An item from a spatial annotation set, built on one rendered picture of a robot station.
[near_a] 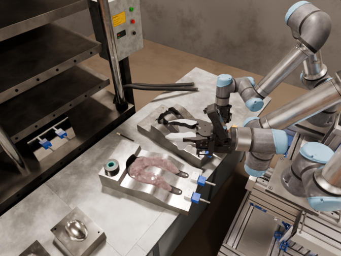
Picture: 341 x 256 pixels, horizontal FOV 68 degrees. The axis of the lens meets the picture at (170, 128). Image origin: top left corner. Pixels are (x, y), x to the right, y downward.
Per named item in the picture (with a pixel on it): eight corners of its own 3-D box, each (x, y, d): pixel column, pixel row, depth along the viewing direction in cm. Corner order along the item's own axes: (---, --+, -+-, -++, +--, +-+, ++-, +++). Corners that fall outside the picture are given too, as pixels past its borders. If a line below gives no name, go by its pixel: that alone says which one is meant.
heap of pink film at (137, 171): (181, 168, 140) (181, 159, 134) (169, 195, 129) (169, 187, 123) (139, 154, 147) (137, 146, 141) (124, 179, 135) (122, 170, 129)
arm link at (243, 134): (252, 137, 73) (248, 121, 79) (236, 136, 73) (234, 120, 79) (247, 156, 77) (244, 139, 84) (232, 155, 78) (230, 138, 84)
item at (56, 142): (75, 135, 167) (67, 116, 154) (38, 161, 152) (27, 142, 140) (34, 105, 189) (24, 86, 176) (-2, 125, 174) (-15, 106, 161)
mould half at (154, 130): (222, 142, 161) (225, 127, 151) (199, 168, 147) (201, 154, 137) (162, 109, 183) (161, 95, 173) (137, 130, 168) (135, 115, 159)
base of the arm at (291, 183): (318, 177, 115) (329, 164, 108) (312, 203, 106) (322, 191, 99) (285, 163, 120) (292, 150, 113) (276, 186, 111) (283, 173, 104)
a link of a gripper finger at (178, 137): (166, 154, 77) (196, 151, 78) (166, 139, 73) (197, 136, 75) (165, 147, 79) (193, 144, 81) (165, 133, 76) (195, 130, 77)
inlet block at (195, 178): (215, 184, 137) (216, 178, 133) (213, 191, 133) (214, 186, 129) (192, 176, 140) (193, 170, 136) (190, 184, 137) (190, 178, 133)
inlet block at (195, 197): (210, 200, 129) (211, 195, 126) (208, 209, 126) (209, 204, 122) (186, 192, 133) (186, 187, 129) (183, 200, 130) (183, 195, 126)
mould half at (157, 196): (202, 175, 144) (203, 164, 136) (188, 216, 127) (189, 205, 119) (124, 151, 156) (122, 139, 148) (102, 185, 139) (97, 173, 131)
